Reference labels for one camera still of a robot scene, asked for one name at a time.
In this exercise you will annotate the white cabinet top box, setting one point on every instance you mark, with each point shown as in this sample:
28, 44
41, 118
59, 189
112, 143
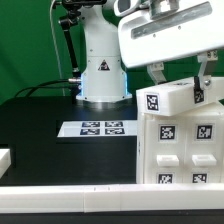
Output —
179, 96

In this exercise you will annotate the white cabinet body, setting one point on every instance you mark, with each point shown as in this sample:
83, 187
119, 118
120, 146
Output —
213, 108

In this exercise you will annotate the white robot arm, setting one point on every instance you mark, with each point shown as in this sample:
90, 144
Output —
103, 80

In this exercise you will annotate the white marker base plate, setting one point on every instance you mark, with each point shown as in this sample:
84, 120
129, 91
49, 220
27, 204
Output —
76, 129

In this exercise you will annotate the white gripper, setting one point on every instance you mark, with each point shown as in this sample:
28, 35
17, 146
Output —
195, 28

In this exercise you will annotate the white cabinet door panel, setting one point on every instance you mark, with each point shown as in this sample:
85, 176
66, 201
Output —
164, 151
204, 149

